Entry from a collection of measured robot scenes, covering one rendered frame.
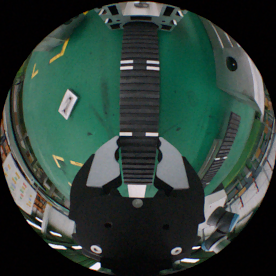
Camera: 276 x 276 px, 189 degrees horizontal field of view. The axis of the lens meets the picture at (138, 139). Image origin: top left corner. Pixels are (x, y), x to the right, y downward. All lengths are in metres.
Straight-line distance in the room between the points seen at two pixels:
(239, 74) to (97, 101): 0.23
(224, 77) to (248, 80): 0.06
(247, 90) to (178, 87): 0.12
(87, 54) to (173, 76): 0.14
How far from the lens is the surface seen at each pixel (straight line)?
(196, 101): 0.17
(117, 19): 0.17
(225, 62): 0.20
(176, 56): 0.16
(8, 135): 1.43
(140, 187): 0.22
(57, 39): 0.24
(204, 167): 0.27
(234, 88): 0.17
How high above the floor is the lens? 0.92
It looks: 59 degrees down
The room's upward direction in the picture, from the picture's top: 179 degrees counter-clockwise
